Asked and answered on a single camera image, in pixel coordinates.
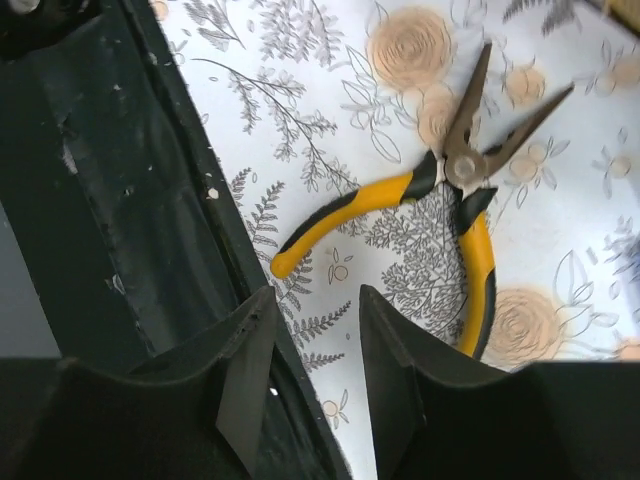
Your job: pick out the yellow black needle-nose pliers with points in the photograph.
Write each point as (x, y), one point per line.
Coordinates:
(464, 169)

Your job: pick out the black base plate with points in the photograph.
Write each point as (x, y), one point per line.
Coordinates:
(129, 231)

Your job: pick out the floral patterned table mat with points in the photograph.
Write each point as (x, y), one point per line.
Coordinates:
(304, 101)

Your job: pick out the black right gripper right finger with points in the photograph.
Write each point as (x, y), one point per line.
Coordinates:
(438, 414)

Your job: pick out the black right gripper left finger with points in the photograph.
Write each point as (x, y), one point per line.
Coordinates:
(194, 412)

